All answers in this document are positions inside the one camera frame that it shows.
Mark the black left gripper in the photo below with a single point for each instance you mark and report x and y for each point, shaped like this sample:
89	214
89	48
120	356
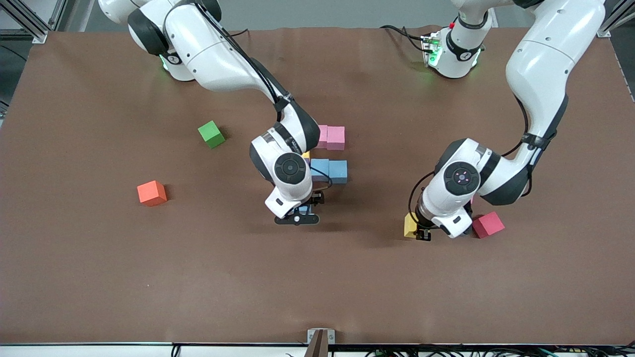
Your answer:
423	229

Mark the blue foam cube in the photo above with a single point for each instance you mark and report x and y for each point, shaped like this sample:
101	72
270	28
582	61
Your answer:
320	168
303	209
338	171

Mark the pink foam cube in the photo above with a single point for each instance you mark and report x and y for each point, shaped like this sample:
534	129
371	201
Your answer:
336	138
323	136

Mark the red foam cube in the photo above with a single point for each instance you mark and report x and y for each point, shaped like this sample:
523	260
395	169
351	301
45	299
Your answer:
488	224

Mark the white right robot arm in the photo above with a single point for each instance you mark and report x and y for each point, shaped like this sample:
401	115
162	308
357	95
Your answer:
218	59

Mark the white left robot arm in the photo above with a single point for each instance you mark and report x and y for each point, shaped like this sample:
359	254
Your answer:
540	64

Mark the brown table mat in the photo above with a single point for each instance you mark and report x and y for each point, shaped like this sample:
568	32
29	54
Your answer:
317	277

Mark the green foam cube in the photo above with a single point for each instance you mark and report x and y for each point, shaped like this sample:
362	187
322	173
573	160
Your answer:
211	135

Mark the orange foam cube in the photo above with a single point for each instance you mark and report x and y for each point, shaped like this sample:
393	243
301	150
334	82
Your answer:
151	193

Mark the metal connector box green light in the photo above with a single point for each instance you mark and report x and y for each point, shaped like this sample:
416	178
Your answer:
430	49

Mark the grey metal camera bracket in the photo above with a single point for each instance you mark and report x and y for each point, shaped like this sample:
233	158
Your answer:
320	342

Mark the aluminium frame profile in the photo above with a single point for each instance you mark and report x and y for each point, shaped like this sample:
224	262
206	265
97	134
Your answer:
38	34
607	30

